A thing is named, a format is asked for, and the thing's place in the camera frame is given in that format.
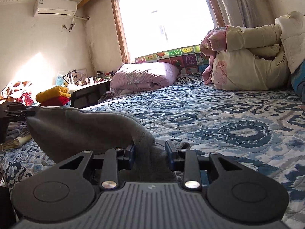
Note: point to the red folded sweater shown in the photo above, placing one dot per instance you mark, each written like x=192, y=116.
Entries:
x=56, y=101

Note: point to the beige window curtain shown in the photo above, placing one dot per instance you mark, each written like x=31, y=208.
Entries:
x=246, y=13

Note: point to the pink folded quilt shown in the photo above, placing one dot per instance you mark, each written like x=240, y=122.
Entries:
x=145, y=76

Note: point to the white wall air conditioner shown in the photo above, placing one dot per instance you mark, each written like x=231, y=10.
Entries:
x=54, y=7

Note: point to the cream floral folded quilt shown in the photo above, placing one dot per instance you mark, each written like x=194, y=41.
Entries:
x=243, y=58

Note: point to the colourful alphabet foam mat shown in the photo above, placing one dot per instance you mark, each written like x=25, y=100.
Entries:
x=187, y=59

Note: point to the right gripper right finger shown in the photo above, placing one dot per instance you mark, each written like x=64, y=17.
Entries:
x=186, y=161

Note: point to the yellow folded sweater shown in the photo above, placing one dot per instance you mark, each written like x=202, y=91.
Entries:
x=57, y=91

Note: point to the white quilted cushion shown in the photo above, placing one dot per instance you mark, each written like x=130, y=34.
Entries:
x=292, y=38

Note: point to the dark cluttered desk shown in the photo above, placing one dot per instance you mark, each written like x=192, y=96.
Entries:
x=86, y=95

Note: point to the teal blue pillow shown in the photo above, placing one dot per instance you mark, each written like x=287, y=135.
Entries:
x=298, y=81

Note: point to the blue white patterned bedspread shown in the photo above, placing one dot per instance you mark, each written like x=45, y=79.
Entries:
x=262, y=130

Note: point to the wooden window frame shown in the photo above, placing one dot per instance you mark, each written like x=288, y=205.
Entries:
x=149, y=26

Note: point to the grey fleece sweatpants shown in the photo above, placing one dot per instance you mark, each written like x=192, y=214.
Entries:
x=64, y=132

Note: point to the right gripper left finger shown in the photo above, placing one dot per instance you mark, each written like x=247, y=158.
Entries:
x=115, y=160

